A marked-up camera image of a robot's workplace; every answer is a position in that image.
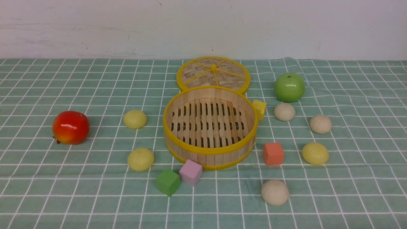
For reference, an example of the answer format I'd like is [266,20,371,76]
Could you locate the green apple toy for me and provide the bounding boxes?
[274,73,305,103]

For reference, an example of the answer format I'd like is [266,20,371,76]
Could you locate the woven bamboo steamer lid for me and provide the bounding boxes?
[176,56,251,94]

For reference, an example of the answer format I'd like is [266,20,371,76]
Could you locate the orange cube block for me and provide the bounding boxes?
[263,142,285,166]

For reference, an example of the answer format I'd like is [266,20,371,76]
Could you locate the green cube block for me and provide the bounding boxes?
[156,168,181,197]

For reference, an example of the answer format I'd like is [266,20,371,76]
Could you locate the yellow bun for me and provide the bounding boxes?
[127,148,155,171]
[301,142,329,165]
[123,110,147,129]

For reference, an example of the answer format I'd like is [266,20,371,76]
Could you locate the pink cube block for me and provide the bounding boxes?
[179,159,203,186]

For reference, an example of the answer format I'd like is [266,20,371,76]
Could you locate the beige bun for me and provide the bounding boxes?
[309,114,332,134]
[261,179,289,206]
[274,103,296,121]

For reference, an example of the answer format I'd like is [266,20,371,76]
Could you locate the green checkered tablecloth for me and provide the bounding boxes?
[0,58,407,229]

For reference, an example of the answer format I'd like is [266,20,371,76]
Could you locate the beige bun front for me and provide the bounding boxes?
[261,179,289,206]

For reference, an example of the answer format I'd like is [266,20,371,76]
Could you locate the yellow cube block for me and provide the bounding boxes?
[252,100,266,120]

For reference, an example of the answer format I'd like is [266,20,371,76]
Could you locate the red pomegranate toy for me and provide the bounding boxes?
[52,110,90,145]

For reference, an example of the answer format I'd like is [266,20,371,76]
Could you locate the bamboo steamer tray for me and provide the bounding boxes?
[162,87,260,170]

